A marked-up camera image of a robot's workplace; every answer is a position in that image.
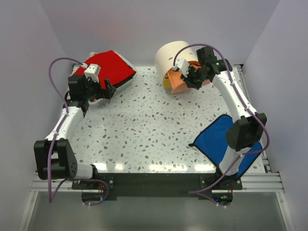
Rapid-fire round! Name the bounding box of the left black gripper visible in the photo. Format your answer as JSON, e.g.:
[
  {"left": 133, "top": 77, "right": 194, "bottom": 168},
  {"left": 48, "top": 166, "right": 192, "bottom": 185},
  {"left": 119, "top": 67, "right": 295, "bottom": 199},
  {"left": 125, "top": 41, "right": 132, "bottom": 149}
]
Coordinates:
[{"left": 83, "top": 75, "right": 116, "bottom": 101}]

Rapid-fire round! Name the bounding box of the round beige drawer organizer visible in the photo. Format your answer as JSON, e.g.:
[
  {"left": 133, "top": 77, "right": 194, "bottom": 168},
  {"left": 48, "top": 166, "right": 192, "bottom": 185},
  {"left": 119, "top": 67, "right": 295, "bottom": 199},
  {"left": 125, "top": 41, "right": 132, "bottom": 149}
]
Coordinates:
[{"left": 154, "top": 40, "right": 210, "bottom": 95}]

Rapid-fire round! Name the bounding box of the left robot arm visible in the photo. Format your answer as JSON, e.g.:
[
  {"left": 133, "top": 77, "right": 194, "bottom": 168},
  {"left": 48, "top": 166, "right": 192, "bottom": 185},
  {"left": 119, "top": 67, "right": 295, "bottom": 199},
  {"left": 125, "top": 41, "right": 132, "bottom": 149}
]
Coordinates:
[{"left": 34, "top": 75, "right": 116, "bottom": 189}]

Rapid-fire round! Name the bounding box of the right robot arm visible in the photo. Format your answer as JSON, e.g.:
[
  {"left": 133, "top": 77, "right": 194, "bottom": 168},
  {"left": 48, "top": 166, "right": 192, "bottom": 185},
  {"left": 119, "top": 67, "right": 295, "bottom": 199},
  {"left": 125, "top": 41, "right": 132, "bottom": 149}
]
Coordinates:
[{"left": 181, "top": 44, "right": 267, "bottom": 189}]

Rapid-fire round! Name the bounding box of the black cloth under red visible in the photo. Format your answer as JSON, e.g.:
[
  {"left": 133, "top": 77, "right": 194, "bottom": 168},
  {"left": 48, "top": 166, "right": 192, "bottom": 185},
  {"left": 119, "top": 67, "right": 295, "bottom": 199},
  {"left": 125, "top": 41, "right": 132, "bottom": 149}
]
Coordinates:
[{"left": 107, "top": 63, "right": 137, "bottom": 95}]

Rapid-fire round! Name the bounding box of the white plastic basket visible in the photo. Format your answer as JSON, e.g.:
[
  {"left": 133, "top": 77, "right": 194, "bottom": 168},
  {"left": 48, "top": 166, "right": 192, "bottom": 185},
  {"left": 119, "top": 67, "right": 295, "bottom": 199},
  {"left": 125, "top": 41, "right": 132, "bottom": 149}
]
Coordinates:
[{"left": 68, "top": 51, "right": 137, "bottom": 105}]

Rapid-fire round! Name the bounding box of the blue microfiber cloth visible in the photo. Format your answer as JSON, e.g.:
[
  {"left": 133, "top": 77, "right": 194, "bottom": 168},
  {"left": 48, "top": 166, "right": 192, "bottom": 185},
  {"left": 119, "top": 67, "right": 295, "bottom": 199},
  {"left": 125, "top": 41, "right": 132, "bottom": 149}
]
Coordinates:
[{"left": 191, "top": 114, "right": 262, "bottom": 179}]

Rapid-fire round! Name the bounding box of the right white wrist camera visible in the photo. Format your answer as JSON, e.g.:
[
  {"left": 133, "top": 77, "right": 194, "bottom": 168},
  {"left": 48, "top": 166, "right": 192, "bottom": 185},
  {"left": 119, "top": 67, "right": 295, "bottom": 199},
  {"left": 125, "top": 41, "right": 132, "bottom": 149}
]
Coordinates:
[{"left": 172, "top": 58, "right": 190, "bottom": 76}]

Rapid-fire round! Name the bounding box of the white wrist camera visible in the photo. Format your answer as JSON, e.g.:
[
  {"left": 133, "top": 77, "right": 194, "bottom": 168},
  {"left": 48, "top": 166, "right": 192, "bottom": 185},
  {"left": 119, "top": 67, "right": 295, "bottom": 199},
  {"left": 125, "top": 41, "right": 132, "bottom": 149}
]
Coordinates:
[
  {"left": 172, "top": 58, "right": 190, "bottom": 76},
  {"left": 84, "top": 64, "right": 101, "bottom": 82}
]

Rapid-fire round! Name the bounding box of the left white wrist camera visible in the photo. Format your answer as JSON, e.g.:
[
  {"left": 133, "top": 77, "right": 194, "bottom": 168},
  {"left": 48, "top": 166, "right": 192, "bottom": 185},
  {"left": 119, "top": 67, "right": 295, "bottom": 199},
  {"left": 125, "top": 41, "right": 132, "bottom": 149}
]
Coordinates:
[{"left": 84, "top": 64, "right": 101, "bottom": 82}]

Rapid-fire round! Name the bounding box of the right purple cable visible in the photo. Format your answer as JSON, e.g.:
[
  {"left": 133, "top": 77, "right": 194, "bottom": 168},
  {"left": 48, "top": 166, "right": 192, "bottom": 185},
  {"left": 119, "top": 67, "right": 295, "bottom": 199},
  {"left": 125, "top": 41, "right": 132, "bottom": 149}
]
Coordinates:
[{"left": 173, "top": 43, "right": 270, "bottom": 205}]

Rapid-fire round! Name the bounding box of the purple cable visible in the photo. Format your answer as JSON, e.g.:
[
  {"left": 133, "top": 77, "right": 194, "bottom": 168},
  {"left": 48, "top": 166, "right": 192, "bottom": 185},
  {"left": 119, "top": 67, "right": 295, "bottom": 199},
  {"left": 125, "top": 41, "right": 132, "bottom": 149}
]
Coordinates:
[
  {"left": 173, "top": 43, "right": 270, "bottom": 205},
  {"left": 48, "top": 57, "right": 110, "bottom": 206}
]

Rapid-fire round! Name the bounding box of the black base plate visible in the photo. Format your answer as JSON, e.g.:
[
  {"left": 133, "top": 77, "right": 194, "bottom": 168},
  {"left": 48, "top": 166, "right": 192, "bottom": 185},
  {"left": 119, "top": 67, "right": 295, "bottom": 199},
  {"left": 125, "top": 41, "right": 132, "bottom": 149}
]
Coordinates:
[{"left": 72, "top": 172, "right": 244, "bottom": 202}]

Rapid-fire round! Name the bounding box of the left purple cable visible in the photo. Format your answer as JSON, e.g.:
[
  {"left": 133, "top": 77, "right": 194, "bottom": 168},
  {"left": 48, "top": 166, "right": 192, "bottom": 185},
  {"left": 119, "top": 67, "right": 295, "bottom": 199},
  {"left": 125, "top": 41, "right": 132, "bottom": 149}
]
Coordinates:
[{"left": 48, "top": 57, "right": 110, "bottom": 206}]

